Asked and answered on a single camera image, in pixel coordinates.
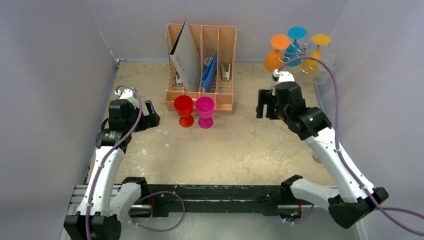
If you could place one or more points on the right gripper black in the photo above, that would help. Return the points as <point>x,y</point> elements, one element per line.
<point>268,101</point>

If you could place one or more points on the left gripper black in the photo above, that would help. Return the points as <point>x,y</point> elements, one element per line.
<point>149,121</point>

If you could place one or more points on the red wine glass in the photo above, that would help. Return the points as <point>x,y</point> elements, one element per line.
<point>184,108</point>

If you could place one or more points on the yellow wine glass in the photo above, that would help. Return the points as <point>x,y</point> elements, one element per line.
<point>309,65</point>

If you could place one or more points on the pink wine glass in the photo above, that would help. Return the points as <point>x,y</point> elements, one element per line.
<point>205,107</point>

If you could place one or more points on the clear glass wine glass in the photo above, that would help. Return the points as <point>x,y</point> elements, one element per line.
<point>320,74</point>

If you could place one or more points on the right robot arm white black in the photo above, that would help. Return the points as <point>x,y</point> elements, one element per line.
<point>352,199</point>

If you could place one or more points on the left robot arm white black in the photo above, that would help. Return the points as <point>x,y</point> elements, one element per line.
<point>101,213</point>

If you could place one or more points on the orange wine glass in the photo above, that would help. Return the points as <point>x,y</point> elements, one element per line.
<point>274,59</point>

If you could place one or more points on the blue wine glass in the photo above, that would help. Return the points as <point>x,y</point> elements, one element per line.
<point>294,49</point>

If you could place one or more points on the chrome wine glass rack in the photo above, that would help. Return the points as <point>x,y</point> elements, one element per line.
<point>305,52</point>

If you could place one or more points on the grey stapler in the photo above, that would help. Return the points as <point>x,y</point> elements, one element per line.
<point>225,71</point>

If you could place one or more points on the blue folder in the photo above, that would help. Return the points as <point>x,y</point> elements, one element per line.
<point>209,75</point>

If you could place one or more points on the tape roll in organizer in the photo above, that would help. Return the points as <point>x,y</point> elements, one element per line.
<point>207,61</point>

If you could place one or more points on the grey white folder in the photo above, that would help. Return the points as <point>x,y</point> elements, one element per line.
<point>186,59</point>

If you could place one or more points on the peach plastic desk organizer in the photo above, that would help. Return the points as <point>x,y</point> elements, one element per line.
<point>214,49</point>

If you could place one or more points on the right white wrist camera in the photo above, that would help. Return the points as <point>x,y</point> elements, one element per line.
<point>282,76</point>

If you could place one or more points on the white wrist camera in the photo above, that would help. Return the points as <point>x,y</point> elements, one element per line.
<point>282,76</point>
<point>128,94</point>

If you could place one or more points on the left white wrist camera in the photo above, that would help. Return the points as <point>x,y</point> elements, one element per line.
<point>128,94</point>

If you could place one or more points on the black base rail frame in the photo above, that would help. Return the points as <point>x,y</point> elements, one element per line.
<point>245,199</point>

